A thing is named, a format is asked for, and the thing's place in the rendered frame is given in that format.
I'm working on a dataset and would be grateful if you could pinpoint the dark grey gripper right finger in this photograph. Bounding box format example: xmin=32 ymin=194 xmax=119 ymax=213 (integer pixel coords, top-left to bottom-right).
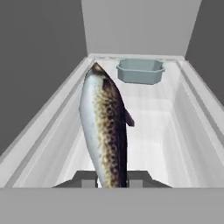
xmin=127 ymin=170 xmax=173 ymax=189

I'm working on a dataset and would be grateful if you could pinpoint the white fridge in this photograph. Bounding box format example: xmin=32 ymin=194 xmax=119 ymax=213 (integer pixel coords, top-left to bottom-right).
xmin=0 ymin=52 xmax=224 ymax=189

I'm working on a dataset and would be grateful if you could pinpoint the brown spotted silver fish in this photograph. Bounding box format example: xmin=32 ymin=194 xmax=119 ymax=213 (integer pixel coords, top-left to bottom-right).
xmin=79 ymin=61 xmax=136 ymax=189

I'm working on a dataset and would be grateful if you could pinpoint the grey fridge door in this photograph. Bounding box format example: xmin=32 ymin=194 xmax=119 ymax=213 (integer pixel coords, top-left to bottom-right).
xmin=80 ymin=0 xmax=203 ymax=58

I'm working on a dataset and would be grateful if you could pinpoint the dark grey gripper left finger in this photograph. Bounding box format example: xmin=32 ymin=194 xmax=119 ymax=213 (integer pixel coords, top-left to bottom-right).
xmin=52 ymin=170 xmax=99 ymax=189

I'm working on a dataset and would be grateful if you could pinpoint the pale grey plastic tub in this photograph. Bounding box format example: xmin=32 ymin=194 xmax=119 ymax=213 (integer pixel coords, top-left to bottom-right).
xmin=115 ymin=58 xmax=166 ymax=86

